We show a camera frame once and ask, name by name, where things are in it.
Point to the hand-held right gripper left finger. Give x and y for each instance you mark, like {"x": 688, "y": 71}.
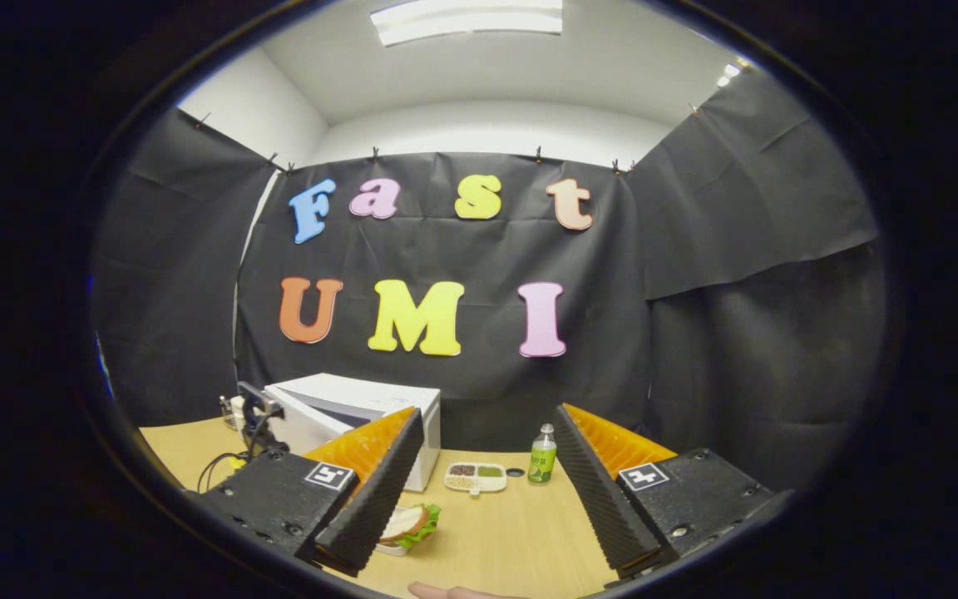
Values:
{"x": 375, "y": 499}

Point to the white toaster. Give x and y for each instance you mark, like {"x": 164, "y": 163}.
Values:
{"x": 236, "y": 412}

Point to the white microwave oven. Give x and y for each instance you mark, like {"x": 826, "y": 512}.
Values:
{"x": 346, "y": 395}

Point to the divided plate of beans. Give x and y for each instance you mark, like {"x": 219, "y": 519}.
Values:
{"x": 476, "y": 477}

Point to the green drink bottle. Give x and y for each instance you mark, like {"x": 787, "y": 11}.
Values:
{"x": 541, "y": 464}

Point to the lettuce toast sandwich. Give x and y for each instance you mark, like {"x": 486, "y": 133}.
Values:
{"x": 408, "y": 522}

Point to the small ceiling light panel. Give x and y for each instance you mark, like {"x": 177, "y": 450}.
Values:
{"x": 730, "y": 73}

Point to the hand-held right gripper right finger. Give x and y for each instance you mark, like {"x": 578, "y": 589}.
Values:
{"x": 599, "y": 499}

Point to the large ceiling light panel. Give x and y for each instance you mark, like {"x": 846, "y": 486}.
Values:
{"x": 466, "y": 21}

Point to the white rectangular dish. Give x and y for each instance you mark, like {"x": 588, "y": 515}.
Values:
{"x": 392, "y": 549}

